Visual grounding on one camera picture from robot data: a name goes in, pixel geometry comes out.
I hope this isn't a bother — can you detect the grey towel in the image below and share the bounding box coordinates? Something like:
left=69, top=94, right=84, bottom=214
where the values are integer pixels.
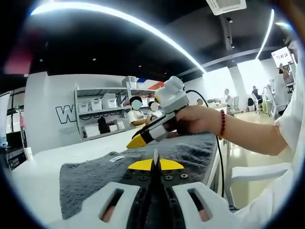
left=59, top=132, right=216, bottom=220

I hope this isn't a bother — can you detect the person's right hand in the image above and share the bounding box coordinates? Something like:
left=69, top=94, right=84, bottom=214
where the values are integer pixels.
left=165, top=105, right=224, bottom=140

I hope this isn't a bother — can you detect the black bag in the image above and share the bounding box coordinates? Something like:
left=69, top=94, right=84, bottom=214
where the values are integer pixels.
left=97, top=116, right=110, bottom=135

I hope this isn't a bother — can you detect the white chair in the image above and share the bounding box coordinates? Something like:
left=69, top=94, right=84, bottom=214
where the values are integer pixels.
left=230, top=164, right=290, bottom=208

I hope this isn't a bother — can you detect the row of white storage boxes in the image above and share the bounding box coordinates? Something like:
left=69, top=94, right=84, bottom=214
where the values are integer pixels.
left=78, top=75, right=158, bottom=114

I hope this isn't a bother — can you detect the grey metal shelf rack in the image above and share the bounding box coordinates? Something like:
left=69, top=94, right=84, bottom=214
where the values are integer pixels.
left=74, top=83, right=165, bottom=141

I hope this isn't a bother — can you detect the black track spotlight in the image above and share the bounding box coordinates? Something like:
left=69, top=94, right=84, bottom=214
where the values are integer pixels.
left=225, top=16, right=236, bottom=50

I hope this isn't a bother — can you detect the ceiling air conditioner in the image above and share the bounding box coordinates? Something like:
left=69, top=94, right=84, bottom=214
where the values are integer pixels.
left=206, top=0, right=247, bottom=16

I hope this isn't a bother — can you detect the long linear ceiling light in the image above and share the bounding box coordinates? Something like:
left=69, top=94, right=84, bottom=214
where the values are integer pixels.
left=30, top=2, right=207, bottom=73

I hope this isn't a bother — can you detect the hanging red screen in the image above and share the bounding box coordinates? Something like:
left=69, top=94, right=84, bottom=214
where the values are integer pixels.
left=3, top=45, right=34, bottom=75

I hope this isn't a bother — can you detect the red bead bracelet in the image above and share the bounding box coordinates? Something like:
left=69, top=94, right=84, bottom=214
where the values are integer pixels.
left=218, top=109, right=226, bottom=140

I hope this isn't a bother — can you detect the digital wall clock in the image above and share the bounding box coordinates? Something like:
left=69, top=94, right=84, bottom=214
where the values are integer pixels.
left=271, top=47, right=294, bottom=67

